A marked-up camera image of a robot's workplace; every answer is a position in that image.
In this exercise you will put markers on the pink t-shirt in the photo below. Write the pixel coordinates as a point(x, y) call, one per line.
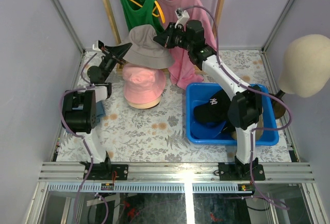
point(182, 72)

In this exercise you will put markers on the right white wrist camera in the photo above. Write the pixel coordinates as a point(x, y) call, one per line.
point(182, 18)

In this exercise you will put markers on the grey bucket hat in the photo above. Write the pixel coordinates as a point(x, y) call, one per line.
point(144, 51)

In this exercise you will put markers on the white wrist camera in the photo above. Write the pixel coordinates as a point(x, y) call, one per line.
point(182, 18)
point(98, 46)

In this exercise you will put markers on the green tank top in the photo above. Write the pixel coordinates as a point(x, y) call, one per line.
point(137, 16)

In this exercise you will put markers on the wooden clothes rack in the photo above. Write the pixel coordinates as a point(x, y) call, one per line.
point(108, 10)

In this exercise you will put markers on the peach bucket hat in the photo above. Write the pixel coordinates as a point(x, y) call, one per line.
point(145, 106)

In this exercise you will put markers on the black baseball cap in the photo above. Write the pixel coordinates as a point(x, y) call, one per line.
point(215, 110)

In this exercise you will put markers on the pink bucket hat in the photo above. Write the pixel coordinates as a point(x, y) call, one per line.
point(142, 84)

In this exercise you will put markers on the blue plastic bin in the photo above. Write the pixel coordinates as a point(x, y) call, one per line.
point(199, 94)

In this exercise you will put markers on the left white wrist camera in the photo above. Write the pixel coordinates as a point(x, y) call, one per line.
point(98, 46)

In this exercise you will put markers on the blue cap in bin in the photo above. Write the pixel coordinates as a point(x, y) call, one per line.
point(206, 131)

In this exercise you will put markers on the aluminium rail base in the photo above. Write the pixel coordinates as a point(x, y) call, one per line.
point(144, 178)

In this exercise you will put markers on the folded blue cloth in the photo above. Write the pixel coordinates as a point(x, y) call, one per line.
point(100, 110)

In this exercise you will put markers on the khaki hat in bin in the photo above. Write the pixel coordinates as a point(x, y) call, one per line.
point(258, 132)

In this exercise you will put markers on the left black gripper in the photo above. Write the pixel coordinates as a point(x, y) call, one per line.
point(111, 54)

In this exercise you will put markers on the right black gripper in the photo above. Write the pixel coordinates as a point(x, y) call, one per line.
point(165, 38)

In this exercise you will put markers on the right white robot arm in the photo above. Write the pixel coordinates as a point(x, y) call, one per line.
point(245, 101)

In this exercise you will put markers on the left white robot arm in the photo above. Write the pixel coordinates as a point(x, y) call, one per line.
point(98, 165)

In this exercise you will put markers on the beige mannequin head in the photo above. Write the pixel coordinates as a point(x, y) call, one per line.
point(305, 67)

